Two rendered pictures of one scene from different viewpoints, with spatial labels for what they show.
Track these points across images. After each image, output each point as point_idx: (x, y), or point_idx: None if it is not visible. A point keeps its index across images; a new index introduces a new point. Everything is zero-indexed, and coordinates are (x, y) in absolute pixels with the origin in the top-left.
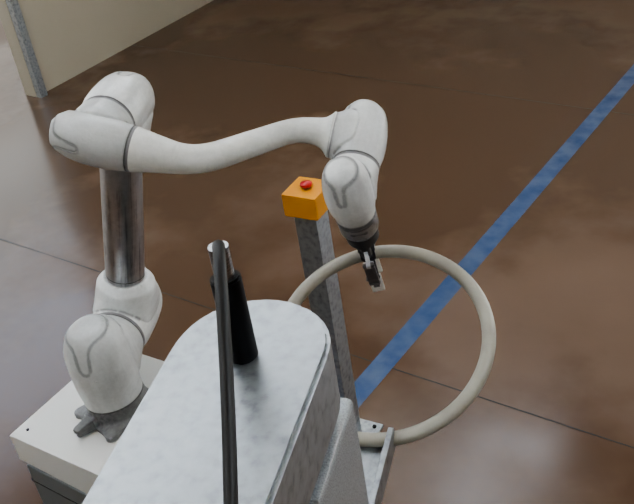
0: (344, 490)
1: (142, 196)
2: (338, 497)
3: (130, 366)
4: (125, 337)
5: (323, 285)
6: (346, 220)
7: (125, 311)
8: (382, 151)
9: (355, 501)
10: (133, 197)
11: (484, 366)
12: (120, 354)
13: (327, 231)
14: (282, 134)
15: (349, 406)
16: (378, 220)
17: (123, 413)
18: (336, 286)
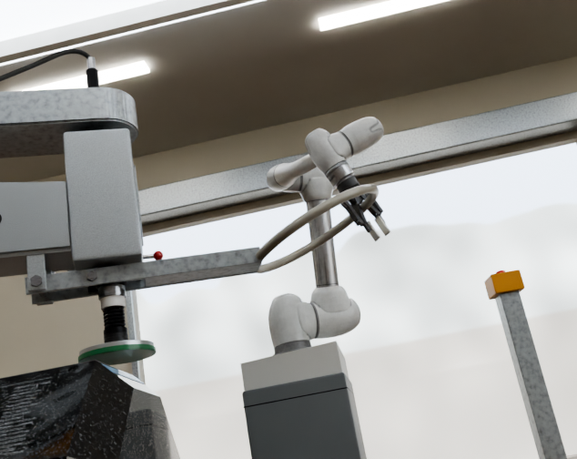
0: (96, 152)
1: (326, 228)
2: (86, 148)
3: (291, 319)
4: (297, 305)
5: (517, 360)
6: (317, 165)
7: (314, 301)
8: (353, 131)
9: (109, 170)
10: (317, 225)
11: (314, 207)
12: (286, 308)
13: (519, 312)
14: None
15: (123, 128)
16: (347, 171)
17: (281, 348)
18: (536, 368)
